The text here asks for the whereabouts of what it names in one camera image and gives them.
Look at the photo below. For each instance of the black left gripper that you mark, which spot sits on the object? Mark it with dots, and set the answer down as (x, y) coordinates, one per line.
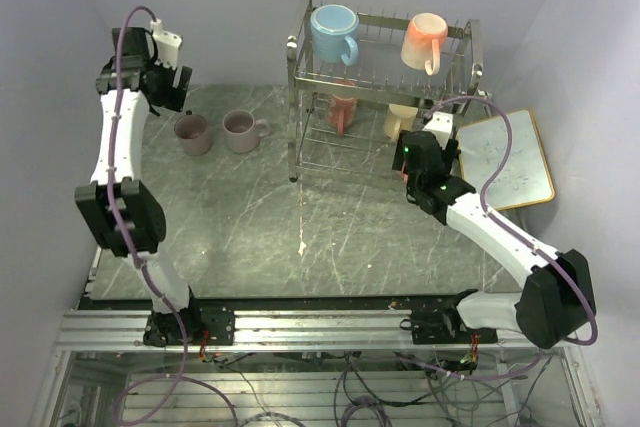
(174, 97)

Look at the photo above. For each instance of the dark mauve mug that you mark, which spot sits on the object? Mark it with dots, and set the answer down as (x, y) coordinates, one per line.
(193, 134)

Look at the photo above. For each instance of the salmon pink mug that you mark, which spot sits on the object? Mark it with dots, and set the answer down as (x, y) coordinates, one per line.
(403, 173)

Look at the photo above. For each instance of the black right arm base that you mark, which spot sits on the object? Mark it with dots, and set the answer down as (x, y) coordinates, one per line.
(438, 322)

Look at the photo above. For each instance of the light purple mug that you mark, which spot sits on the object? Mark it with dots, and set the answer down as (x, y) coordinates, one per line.
(243, 131)

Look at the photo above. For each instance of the wire shelf with cables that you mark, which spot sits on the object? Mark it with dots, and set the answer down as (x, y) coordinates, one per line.
(509, 387)

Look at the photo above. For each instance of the metal two-tier dish rack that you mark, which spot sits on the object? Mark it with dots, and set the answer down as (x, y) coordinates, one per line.
(364, 154)

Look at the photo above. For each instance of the orange white mug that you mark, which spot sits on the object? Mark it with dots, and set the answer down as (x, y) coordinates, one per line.
(424, 42)

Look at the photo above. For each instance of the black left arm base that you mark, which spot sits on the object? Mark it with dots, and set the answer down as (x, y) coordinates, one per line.
(203, 320)

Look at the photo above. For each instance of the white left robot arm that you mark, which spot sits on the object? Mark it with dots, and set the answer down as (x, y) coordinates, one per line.
(120, 211)

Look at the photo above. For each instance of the red mug in rack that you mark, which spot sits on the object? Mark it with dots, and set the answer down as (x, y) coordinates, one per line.
(341, 112)

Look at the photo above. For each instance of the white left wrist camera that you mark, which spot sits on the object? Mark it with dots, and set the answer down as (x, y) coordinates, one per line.
(168, 44)

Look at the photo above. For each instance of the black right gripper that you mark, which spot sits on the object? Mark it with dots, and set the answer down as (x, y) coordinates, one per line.
(447, 154)

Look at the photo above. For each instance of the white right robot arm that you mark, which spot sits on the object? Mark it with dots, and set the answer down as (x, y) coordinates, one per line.
(556, 296)

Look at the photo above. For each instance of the blue mug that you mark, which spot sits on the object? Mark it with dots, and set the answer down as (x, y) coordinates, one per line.
(333, 28)

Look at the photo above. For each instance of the cream yellow mug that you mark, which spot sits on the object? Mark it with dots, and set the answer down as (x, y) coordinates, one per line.
(399, 118)

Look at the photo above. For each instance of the aluminium mounting rail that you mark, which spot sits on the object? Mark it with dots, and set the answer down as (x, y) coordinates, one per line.
(261, 330)

